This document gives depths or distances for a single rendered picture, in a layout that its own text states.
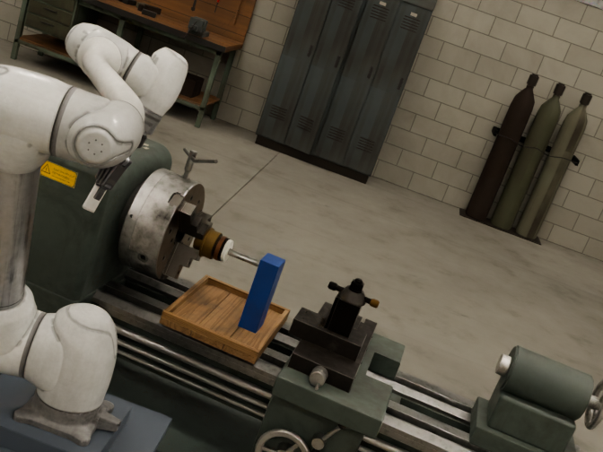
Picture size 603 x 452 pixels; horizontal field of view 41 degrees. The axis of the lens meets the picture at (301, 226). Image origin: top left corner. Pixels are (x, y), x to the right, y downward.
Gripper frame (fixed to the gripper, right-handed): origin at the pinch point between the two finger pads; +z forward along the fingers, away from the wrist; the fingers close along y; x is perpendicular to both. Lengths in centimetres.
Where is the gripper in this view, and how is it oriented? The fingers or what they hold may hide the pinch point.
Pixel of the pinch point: (94, 197)
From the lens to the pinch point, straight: 209.5
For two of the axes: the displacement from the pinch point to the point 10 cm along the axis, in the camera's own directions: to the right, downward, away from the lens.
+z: -5.1, 8.5, 0.9
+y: 4.6, 3.6, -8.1
